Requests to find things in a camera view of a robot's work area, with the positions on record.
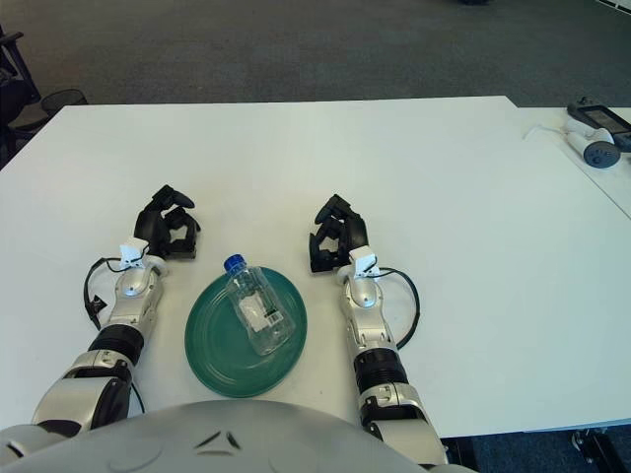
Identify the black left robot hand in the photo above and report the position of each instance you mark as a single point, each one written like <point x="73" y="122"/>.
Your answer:
<point x="148" y="224"/>

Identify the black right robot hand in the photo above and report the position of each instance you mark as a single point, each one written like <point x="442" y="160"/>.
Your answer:
<point x="357" y="232"/>

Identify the clear plastic bottle blue cap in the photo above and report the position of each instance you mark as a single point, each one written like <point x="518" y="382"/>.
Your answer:
<point x="261" y="315"/>

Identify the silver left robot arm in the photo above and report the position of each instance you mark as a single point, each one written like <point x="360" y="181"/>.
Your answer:
<point x="133" y="290"/>

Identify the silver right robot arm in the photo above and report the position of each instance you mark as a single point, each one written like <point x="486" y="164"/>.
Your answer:
<point x="365" y="295"/>

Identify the green round plate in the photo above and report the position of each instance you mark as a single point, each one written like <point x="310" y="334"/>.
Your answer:
<point x="217" y="345"/>

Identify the black office chair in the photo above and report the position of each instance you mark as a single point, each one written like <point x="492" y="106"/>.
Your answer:
<point x="15" y="88"/>

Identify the grey robot torso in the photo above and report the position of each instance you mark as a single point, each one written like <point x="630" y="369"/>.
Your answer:
<point x="212" y="438"/>

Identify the white grey VR controller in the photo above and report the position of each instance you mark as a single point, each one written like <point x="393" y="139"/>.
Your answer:
<point x="600" y="156"/>

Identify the dark handheld screen device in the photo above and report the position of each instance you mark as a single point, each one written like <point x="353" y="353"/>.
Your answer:
<point x="599" y="115"/>

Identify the black table leg base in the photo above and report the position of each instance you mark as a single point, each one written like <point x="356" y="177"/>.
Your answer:
<point x="596" y="448"/>

